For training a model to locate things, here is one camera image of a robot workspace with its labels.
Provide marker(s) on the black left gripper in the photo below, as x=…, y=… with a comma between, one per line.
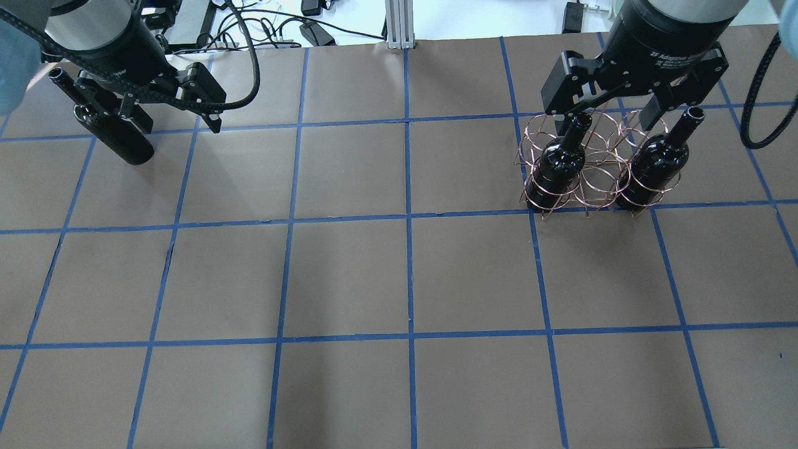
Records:
x=122, y=45

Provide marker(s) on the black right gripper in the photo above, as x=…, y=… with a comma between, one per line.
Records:
x=668, y=38

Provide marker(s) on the dark wine bottle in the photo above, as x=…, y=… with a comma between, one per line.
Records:
x=555, y=172
x=119, y=135

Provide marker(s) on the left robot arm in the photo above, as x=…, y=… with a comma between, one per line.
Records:
x=60, y=28

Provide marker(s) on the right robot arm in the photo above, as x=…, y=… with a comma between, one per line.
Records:
x=667, y=11

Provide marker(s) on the dark wine bottle in basket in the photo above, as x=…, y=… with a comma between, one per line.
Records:
x=555, y=172

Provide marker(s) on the black power adapter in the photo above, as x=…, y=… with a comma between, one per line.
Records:
x=316, y=35

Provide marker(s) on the copper wire wine basket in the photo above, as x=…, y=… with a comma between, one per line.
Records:
x=610, y=144

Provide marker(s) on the aluminium frame post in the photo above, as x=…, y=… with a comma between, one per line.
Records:
x=400, y=24

